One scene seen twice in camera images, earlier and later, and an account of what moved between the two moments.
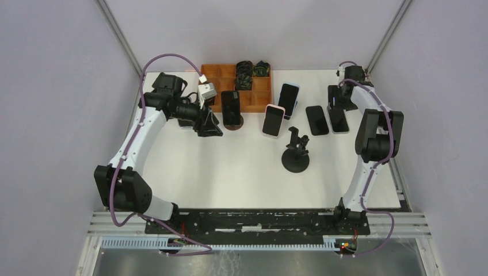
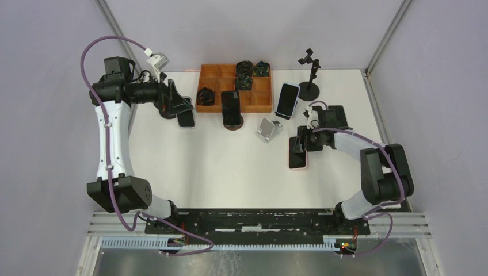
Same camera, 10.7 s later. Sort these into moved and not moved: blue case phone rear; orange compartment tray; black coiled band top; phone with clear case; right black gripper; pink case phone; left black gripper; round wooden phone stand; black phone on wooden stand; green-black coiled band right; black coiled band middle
Moved: right black gripper; left black gripper; pink case phone
Not moved: phone with clear case; blue case phone rear; round wooden phone stand; black coiled band top; green-black coiled band right; black phone on wooden stand; orange compartment tray; black coiled band middle
